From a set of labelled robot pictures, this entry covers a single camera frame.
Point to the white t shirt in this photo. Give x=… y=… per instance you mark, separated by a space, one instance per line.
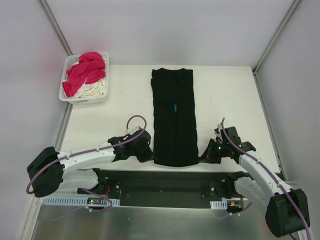
x=92 y=88

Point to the white plastic basket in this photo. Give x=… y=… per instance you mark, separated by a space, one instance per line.
x=85 y=78

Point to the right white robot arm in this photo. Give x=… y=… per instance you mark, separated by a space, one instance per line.
x=285 y=208

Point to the right white cable duct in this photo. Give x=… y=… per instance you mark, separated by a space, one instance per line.
x=219 y=205

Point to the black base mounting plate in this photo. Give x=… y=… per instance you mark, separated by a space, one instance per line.
x=164 y=189

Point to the black graphic t shirt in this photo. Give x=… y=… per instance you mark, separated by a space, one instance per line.
x=175 y=141

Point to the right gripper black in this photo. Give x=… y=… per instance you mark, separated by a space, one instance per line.
x=211 y=152

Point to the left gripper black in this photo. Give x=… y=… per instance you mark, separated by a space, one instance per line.
x=146 y=152

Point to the white cable duct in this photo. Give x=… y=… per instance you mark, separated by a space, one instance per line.
x=79 y=201
x=219 y=205

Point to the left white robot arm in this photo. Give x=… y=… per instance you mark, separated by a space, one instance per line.
x=54 y=170

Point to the pink t shirt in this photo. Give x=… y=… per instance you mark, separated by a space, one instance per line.
x=85 y=72

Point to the left white cable duct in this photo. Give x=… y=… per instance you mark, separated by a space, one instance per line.
x=79 y=201

